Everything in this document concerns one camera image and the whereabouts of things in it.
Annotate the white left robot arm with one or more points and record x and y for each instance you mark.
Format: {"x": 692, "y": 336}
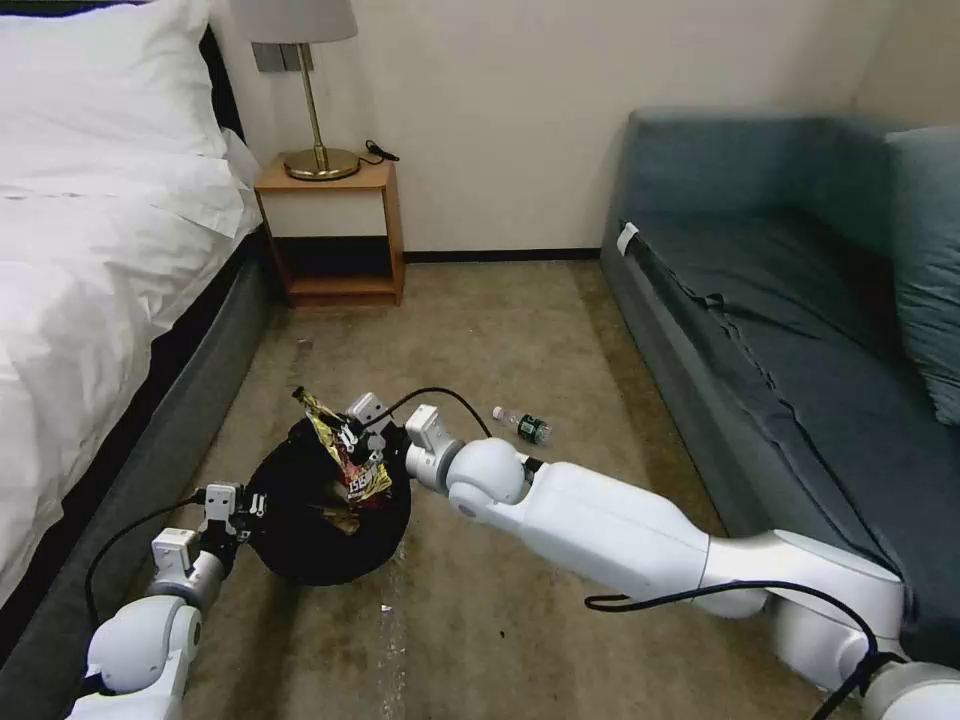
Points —
{"x": 135, "y": 637}

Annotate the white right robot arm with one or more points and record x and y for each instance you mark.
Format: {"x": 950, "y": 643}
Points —
{"x": 600, "y": 517}

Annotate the snack bag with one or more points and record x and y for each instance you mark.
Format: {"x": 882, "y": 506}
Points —
{"x": 360, "y": 480}

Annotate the brass table lamp grey shade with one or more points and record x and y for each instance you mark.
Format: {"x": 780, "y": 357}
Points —
{"x": 319, "y": 161}

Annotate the grey wall switch panel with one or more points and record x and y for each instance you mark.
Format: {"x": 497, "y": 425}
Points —
{"x": 274, "y": 58}

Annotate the grey-blue sofa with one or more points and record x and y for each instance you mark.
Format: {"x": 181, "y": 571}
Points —
{"x": 750, "y": 315}

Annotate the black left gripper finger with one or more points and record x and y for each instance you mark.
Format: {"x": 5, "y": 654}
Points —
{"x": 259, "y": 502}
{"x": 242, "y": 534}

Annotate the white pillow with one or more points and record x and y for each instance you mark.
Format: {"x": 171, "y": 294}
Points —
{"x": 90, "y": 90}

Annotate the black round trash bin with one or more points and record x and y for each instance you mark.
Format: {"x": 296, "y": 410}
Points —
{"x": 315, "y": 540}

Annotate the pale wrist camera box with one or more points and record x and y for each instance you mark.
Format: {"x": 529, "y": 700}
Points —
{"x": 367, "y": 410}
{"x": 223, "y": 501}

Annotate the white duvet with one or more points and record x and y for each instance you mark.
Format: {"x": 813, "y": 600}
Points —
{"x": 97, "y": 300}

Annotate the grey bed base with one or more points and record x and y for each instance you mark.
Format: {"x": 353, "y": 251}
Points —
{"x": 150, "y": 450}

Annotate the white sofa tag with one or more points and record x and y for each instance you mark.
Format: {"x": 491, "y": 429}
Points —
{"x": 627, "y": 238}

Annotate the grey-blue sofa cushion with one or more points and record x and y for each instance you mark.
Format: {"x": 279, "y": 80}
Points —
{"x": 934, "y": 262}

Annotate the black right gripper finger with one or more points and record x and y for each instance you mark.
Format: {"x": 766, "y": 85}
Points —
{"x": 349, "y": 435}
{"x": 373, "y": 454}

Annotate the dark headboard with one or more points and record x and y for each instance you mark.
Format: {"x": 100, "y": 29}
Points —
{"x": 225, "y": 90}

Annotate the clear plastic bottle green label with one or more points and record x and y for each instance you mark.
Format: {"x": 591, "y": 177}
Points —
{"x": 525, "y": 426}

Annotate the wooden nightstand white drawer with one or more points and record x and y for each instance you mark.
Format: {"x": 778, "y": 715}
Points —
{"x": 330, "y": 232}

